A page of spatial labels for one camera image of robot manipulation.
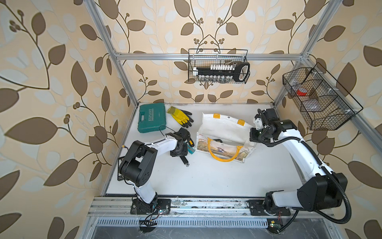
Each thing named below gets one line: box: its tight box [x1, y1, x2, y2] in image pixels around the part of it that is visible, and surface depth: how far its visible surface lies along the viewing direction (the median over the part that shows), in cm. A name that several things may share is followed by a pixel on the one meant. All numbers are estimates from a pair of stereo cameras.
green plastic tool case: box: [137, 102, 167, 133], surface depth 108 cm
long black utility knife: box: [179, 155, 190, 167], surface depth 93 cm
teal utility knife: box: [187, 143, 196, 155], surface depth 97 cm
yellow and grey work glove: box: [167, 105, 194, 128], surface depth 114 cm
